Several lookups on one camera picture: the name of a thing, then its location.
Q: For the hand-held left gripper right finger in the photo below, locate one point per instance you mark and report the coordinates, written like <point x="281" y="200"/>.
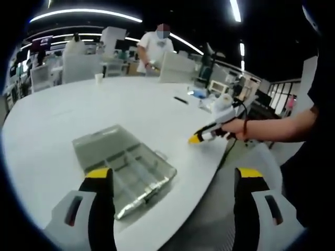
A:
<point x="246" y="209"/>

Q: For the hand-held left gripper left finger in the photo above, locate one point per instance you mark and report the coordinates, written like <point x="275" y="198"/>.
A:
<point x="100" y="204"/>

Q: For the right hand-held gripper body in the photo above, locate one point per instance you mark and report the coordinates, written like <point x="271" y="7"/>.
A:
<point x="227" y="113"/>

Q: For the clear plastic dual guide fixture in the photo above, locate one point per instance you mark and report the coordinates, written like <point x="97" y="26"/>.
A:
<point x="125" y="162"/>

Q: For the person's right hand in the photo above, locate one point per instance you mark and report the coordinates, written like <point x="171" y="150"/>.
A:
<point x="235" y="128"/>

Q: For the blue packet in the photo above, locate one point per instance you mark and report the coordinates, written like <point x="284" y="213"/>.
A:
<point x="199" y="93"/>

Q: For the black marker pen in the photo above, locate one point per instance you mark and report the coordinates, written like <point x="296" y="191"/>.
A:
<point x="181" y="100"/>

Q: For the green stand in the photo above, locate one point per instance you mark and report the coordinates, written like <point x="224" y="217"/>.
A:
<point x="209" y="70"/>

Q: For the short ceiling light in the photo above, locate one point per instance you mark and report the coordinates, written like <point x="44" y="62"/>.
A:
<point x="242" y="56"/>

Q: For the person's dark shirt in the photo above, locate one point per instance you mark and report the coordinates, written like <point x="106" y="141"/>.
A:
<point x="308" y="183"/>

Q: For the slanted ceiling light strip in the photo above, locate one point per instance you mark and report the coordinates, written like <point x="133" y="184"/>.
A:
<point x="187" y="44"/>

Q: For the straight ceiling light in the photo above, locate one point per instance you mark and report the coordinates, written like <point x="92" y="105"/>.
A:
<point x="235" y="10"/>

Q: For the white paper cup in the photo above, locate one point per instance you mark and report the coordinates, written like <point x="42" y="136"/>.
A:
<point x="98" y="79"/>

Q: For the wide grey office chair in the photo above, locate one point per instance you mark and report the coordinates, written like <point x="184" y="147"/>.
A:
<point x="82" y="69"/>

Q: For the long curved ceiling light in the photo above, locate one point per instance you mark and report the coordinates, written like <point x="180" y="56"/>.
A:
<point x="86" y="11"/>

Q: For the purple display screen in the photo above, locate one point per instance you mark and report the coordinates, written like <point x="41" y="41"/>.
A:
<point x="42" y="44"/>

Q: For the white open frame box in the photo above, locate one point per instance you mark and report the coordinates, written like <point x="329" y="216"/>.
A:
<point x="219" y="86"/>

